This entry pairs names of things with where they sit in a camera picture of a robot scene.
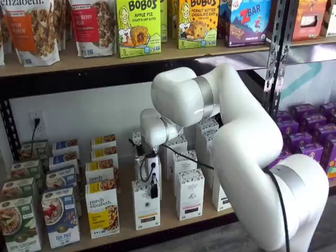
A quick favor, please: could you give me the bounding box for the orange snack box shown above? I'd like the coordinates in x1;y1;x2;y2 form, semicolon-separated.
291;0;329;42

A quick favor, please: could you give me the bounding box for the orange label granola pouch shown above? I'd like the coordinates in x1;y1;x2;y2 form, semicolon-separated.
1;0;60;68

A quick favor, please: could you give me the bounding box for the yellow snack box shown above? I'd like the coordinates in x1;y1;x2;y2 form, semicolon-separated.
169;0;181;40

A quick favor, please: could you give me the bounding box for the white box pink strip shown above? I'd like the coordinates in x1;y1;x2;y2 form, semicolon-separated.
175;169;205;221
172;150;198;197
161;134;188;179

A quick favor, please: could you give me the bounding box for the white wall outlet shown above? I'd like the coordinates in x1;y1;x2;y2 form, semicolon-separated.
28;111;47;138

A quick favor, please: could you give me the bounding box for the white granola pouch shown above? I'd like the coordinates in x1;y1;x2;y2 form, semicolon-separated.
0;5;6;66
53;0;67;53

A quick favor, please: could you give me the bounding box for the black metal shelving rack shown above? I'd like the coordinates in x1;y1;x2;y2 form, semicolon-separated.
0;52;266;252

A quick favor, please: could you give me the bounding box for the black plug with cord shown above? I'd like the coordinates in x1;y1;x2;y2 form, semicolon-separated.
30;118;42;160

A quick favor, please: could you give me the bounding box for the green snack box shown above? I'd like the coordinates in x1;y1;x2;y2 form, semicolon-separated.
159;0;168;44

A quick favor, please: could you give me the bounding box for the white snack box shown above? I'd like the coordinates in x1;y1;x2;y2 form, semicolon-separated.
320;0;336;38

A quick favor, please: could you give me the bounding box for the purple Zbar box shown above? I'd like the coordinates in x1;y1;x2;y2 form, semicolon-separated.
218;0;272;48

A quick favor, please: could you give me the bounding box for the yellow label granola box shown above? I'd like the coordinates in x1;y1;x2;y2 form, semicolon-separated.
91;146;119;163
85;180;121;239
85;159;121;186
91;134;117;150

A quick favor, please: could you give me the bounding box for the red label granola pouch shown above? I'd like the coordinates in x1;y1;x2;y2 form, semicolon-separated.
68;0;117;58

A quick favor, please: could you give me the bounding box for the blue oatmeal box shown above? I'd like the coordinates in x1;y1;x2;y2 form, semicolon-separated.
46;165;79;191
51;139;80;156
41;187;81;249
49;151;80;171

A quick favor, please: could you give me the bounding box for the green Bobo's apple pie box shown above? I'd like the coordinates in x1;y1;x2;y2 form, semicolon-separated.
116;0;162;59

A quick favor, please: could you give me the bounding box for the green oatmeal box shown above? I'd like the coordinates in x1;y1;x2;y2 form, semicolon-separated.
10;159;43;182
19;140;49;161
1;177;37;202
0;196;42;251

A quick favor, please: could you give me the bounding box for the yellow Bobo's peanut butter box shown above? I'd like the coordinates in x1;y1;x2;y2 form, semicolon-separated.
177;0;220;50

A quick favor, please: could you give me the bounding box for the white box dark strip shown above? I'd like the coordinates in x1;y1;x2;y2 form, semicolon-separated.
196;117;220;144
202;129;215;158
212;167;234;212

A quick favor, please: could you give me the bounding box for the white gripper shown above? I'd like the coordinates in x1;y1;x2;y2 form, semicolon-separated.
142;154;161;200

